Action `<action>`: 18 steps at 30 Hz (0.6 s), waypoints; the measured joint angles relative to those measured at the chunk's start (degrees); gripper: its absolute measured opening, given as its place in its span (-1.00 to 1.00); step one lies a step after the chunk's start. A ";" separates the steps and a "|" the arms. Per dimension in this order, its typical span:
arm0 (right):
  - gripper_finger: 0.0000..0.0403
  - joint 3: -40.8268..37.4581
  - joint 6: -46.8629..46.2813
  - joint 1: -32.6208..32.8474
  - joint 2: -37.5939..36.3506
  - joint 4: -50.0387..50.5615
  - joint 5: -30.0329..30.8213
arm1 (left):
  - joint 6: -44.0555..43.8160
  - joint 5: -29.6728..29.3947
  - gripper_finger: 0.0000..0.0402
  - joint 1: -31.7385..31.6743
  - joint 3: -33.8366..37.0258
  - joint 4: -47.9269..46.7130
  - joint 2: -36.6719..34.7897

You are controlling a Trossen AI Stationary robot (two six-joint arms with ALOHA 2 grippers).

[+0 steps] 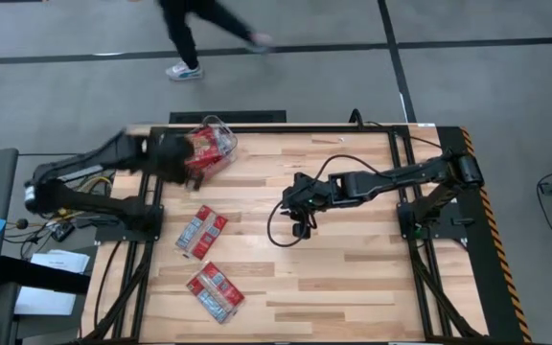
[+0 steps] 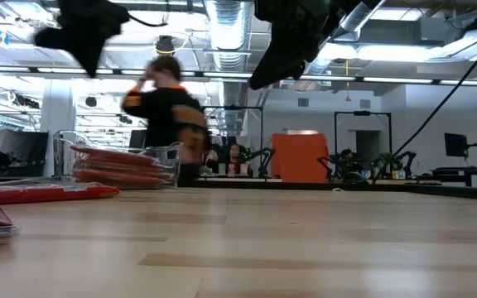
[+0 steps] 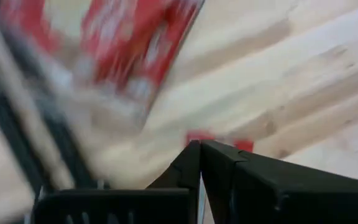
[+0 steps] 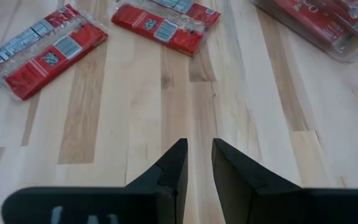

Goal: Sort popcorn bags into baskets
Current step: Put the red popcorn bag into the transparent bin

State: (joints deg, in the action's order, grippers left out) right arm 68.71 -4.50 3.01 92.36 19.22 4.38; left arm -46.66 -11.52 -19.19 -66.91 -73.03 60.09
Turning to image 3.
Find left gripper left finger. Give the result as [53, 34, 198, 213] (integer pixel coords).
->
[32, 139, 202, 224]

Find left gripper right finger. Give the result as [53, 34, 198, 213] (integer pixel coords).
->
[200, 139, 358, 224]

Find black aluminium table frame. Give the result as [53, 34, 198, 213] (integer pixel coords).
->
[0, 0, 105, 200]

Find red popcorn bag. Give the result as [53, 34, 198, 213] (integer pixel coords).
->
[0, 0, 205, 125]
[186, 131, 255, 154]

